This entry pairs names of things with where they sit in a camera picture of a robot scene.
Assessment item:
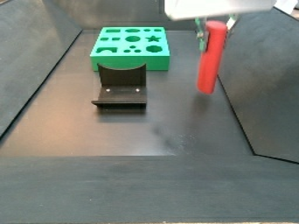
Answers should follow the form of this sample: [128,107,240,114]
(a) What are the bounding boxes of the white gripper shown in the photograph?
[164,0,276,53]

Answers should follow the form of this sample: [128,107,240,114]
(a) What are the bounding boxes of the red oval peg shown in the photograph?
[197,20,228,94]

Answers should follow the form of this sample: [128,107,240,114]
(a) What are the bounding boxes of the green shape sorting board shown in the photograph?
[89,27,170,71]

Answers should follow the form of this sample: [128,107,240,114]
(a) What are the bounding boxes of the black curved holder stand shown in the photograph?
[90,64,146,107]

